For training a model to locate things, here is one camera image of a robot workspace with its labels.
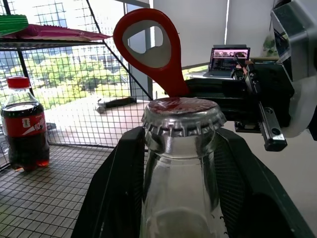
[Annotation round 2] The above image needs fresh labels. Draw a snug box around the open laptop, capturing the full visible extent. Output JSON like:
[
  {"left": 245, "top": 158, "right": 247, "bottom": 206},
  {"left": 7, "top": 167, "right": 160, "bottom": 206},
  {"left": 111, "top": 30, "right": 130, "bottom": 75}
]
[{"left": 202, "top": 44, "right": 251, "bottom": 78}]

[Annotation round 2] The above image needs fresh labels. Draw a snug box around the silver crown bottle cap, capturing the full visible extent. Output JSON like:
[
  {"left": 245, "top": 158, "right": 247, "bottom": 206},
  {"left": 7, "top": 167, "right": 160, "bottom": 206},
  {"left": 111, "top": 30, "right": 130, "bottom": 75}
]
[{"left": 141, "top": 97, "right": 227, "bottom": 138}]

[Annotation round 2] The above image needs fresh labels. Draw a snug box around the clear glass bottle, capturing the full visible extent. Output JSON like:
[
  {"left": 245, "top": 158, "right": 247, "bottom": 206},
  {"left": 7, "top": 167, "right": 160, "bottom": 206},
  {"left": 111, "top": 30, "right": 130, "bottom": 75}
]
[{"left": 140, "top": 128, "right": 230, "bottom": 238}]

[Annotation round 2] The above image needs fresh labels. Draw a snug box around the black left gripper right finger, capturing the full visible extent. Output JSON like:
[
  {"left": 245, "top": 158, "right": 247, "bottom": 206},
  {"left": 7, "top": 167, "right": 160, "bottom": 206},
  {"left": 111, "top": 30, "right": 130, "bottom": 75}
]
[{"left": 214, "top": 126, "right": 317, "bottom": 238}]

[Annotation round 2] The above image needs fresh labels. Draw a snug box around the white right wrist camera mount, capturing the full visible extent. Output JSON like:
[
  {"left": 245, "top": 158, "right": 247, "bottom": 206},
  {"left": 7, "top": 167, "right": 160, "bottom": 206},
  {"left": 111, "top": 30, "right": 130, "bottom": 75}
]
[{"left": 282, "top": 74, "right": 317, "bottom": 138}]

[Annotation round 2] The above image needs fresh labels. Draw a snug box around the black wire grid shelf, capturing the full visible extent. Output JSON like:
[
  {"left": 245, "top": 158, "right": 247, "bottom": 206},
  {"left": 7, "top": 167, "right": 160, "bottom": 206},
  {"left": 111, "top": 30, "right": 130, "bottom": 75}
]
[{"left": 0, "top": 0, "right": 155, "bottom": 238}]

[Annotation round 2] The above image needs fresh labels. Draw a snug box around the green potted plant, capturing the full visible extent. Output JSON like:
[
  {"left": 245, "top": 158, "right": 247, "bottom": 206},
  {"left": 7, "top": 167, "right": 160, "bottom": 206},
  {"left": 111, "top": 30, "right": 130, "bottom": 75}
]
[{"left": 262, "top": 34, "right": 278, "bottom": 57}]

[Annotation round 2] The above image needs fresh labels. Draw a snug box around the pink snack package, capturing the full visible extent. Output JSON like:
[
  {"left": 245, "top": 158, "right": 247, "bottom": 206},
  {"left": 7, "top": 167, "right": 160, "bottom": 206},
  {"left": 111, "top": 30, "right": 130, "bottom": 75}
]
[{"left": 0, "top": 24, "right": 113, "bottom": 42}]

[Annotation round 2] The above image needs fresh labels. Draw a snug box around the plastic cola bottle red label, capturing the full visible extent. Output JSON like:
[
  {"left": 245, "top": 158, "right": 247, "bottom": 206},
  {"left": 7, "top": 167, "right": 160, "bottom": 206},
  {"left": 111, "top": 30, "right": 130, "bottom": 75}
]
[{"left": 0, "top": 76, "right": 51, "bottom": 172}]

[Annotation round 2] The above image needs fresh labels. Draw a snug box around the green snack package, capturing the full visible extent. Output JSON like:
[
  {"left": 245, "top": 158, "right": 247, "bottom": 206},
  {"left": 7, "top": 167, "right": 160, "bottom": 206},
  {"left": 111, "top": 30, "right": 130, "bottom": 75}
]
[{"left": 0, "top": 14, "right": 29, "bottom": 37}]

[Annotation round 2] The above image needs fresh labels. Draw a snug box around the red bottle opener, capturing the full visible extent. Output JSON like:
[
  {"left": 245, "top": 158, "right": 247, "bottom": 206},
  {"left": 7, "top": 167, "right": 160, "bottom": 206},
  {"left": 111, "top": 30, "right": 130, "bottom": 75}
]
[{"left": 113, "top": 8, "right": 191, "bottom": 97}]

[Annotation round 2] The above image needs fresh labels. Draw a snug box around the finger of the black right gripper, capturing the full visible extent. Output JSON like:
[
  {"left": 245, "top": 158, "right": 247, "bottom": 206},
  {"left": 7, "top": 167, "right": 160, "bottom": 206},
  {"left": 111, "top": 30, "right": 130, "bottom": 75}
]
[
  {"left": 184, "top": 78, "right": 249, "bottom": 99},
  {"left": 195, "top": 95, "right": 261, "bottom": 122}
]

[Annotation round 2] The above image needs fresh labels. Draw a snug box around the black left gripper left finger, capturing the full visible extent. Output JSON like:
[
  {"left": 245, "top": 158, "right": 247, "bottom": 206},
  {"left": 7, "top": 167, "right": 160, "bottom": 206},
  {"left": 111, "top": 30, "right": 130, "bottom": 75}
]
[{"left": 71, "top": 126, "right": 146, "bottom": 238}]

